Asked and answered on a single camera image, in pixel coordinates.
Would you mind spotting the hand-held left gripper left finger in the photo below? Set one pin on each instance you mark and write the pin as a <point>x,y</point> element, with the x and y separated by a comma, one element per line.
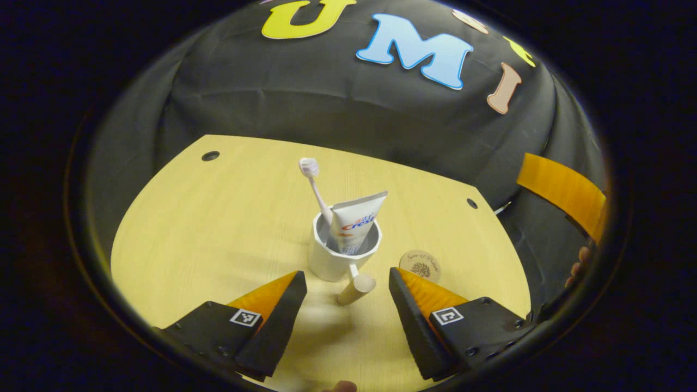
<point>283,326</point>

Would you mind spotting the white toothbrush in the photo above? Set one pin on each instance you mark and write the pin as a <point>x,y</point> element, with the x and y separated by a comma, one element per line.
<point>318,196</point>

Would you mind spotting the black backdrop cloth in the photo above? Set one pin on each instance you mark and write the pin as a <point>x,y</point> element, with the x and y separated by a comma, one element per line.
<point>326,98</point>

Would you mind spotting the round wooden coaster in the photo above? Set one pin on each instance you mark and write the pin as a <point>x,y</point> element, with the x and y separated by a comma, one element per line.
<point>419,261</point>

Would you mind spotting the white toothpaste tube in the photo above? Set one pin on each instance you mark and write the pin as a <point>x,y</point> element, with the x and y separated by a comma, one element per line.
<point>354,223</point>

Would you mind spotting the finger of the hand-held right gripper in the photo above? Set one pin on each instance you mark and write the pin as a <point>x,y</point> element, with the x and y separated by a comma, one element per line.
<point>561,188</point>

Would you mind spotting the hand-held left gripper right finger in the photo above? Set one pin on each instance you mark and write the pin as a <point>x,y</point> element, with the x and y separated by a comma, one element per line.
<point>414,326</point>

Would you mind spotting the light wooden desktop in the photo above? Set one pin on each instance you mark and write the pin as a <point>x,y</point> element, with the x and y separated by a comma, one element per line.
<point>218,228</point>

